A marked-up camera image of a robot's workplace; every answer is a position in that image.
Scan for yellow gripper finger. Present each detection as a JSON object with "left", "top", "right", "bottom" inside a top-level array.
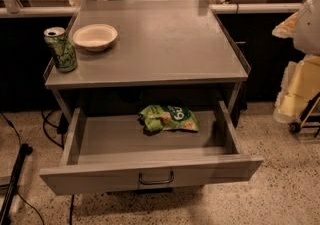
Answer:
[{"left": 272, "top": 12, "right": 298, "bottom": 39}]

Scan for green rice chip bag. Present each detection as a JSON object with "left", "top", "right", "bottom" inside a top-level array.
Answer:
[{"left": 139, "top": 105, "right": 199, "bottom": 132}]

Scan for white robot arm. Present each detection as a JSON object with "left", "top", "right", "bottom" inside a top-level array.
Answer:
[{"left": 272, "top": 0, "right": 320, "bottom": 55}]

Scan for yellow robot base cart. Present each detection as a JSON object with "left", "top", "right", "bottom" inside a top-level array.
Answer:
[{"left": 273, "top": 55, "right": 320, "bottom": 134}]

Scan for open grey top drawer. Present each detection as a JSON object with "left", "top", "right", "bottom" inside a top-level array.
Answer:
[{"left": 40, "top": 102, "right": 263, "bottom": 195}]

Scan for grey metal cabinet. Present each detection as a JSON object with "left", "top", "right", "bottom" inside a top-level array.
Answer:
[{"left": 46, "top": 0, "right": 250, "bottom": 118}]

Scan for white paper bowl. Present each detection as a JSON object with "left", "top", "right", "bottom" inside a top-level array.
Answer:
[{"left": 73, "top": 24, "right": 118, "bottom": 52}]

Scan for green soda can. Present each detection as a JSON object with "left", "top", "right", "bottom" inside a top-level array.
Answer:
[{"left": 44, "top": 27, "right": 77, "bottom": 72}]

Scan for black stand leg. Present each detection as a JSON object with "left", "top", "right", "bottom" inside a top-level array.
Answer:
[{"left": 0, "top": 143, "right": 33, "bottom": 225}]

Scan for metal drawer handle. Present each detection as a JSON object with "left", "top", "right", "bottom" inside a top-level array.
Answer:
[{"left": 138, "top": 171, "right": 175, "bottom": 186}]

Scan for black floor cables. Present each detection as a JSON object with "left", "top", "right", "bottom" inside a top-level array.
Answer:
[{"left": 40, "top": 108, "right": 69, "bottom": 150}]

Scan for black cable under drawer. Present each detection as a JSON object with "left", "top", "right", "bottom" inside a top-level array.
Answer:
[{"left": 68, "top": 194, "right": 76, "bottom": 225}]

